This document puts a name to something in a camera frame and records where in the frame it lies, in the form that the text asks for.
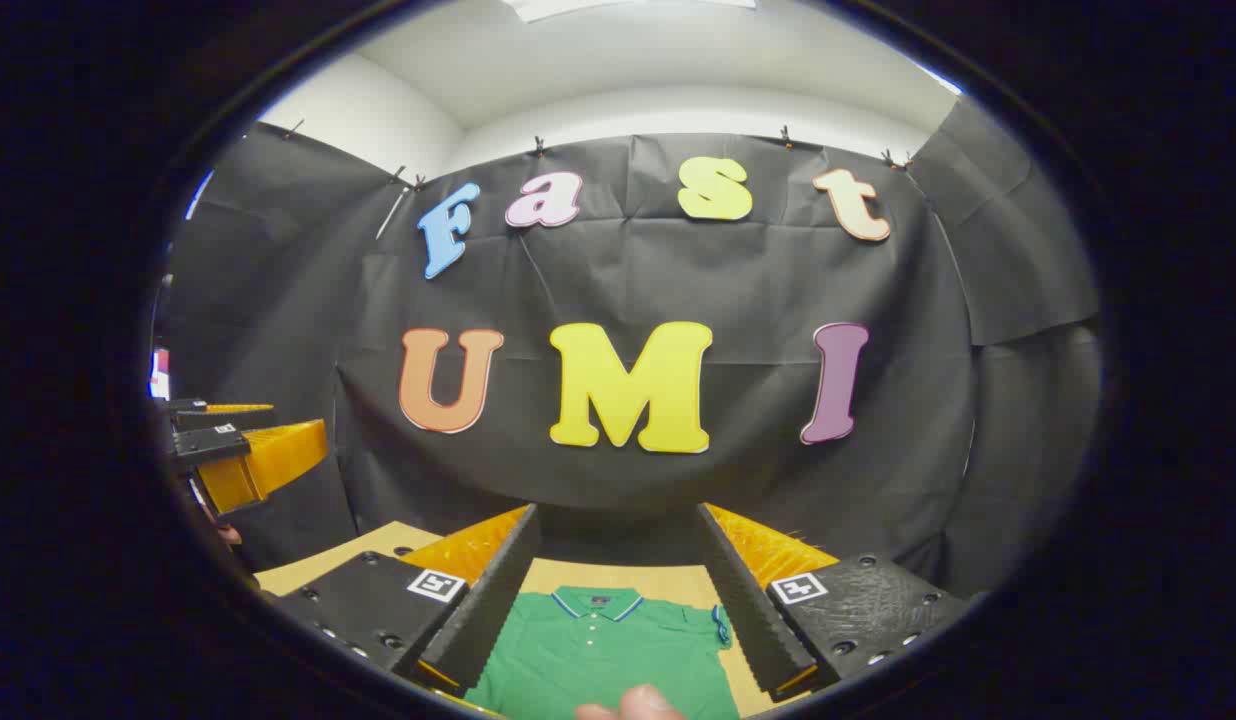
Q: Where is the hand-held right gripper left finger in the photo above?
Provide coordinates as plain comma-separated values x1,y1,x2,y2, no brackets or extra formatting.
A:
275,503,544,701

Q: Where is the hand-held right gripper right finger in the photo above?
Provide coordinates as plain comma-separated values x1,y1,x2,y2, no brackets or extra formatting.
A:
695,502,969,703

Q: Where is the green T-shirt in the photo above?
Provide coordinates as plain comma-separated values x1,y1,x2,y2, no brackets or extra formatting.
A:
465,585,741,720

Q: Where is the black backdrop cloth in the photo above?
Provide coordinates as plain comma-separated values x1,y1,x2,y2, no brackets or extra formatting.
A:
156,95,1104,601

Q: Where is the ceiling light panel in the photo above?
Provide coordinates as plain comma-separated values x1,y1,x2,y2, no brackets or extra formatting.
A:
503,0,757,23

